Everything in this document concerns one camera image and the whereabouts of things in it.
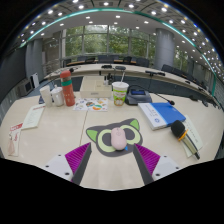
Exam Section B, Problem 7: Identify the red fan-printed magazine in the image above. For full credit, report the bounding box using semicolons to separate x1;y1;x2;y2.
7;122;24;158

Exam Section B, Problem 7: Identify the blue and white book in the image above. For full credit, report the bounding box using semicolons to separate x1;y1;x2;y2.
137;101;187;131

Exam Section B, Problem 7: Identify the red drink bottle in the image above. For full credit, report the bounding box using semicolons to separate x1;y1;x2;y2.
59;69;76;108

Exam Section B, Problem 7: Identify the cream paper booklet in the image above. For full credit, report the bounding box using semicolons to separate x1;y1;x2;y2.
21;103;46;131

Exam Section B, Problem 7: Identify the white paper sheet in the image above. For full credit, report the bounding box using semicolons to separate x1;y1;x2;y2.
181;114;204;158

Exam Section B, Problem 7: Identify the dark office chairs group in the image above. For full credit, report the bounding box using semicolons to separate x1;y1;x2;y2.
66;54;215;102

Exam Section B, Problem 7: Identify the ceiling lights group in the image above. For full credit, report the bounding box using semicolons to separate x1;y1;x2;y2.
19;0;222;78

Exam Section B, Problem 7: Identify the white paper cup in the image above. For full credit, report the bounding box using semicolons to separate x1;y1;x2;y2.
39;85;54;108

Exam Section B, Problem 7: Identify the pink computer mouse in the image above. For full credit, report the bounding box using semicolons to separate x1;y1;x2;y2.
110;126;128;152

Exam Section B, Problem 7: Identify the colourful printed sheet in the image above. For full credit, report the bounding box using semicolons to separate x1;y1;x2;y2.
72;97;110;112

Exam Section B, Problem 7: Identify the white lidded mug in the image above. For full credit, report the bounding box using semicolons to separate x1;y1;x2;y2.
50;86;65;108

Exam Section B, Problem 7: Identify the cat-shaped grey green mouse pad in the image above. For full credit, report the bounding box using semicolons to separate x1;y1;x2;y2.
85;117;144;158

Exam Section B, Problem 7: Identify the black gooseneck microphone console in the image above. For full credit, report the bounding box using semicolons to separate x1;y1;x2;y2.
124;84;176;107

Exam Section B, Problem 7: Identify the black desk microphones group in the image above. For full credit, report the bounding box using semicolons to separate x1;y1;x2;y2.
100;64;166;77

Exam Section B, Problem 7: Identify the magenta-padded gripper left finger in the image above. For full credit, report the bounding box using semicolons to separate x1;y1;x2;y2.
43;142;93;186

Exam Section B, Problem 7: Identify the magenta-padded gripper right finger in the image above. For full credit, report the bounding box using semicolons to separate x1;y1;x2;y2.
132;143;183;186

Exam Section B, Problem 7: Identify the cream cardboard box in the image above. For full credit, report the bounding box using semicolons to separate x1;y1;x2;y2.
79;75;113;99

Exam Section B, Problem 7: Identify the green-printed drink cup with straw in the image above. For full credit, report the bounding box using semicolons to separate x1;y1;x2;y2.
111;71;130;107

